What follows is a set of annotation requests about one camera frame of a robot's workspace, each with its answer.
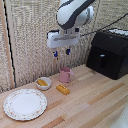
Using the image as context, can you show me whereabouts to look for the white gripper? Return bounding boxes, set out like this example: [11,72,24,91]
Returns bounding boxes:
[46,29,81,59]

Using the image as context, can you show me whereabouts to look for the hot dog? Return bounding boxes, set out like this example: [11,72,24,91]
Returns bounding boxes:
[37,78,49,88]

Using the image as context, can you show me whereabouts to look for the white bowl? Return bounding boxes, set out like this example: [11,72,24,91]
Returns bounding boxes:
[35,76,53,91]

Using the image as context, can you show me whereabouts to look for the white patterned plate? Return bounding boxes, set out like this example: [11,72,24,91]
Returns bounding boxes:
[3,88,49,122]

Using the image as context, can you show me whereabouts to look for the pink mug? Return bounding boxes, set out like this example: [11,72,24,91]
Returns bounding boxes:
[59,66,76,84]

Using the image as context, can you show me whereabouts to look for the yellow butter block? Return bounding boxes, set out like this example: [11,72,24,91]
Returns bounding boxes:
[55,84,71,96]

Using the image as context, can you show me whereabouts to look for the black chest box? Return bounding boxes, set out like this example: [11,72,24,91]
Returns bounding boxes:
[85,28,128,81]

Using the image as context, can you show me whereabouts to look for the black cable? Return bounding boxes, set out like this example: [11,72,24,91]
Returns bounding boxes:
[79,12,128,37]

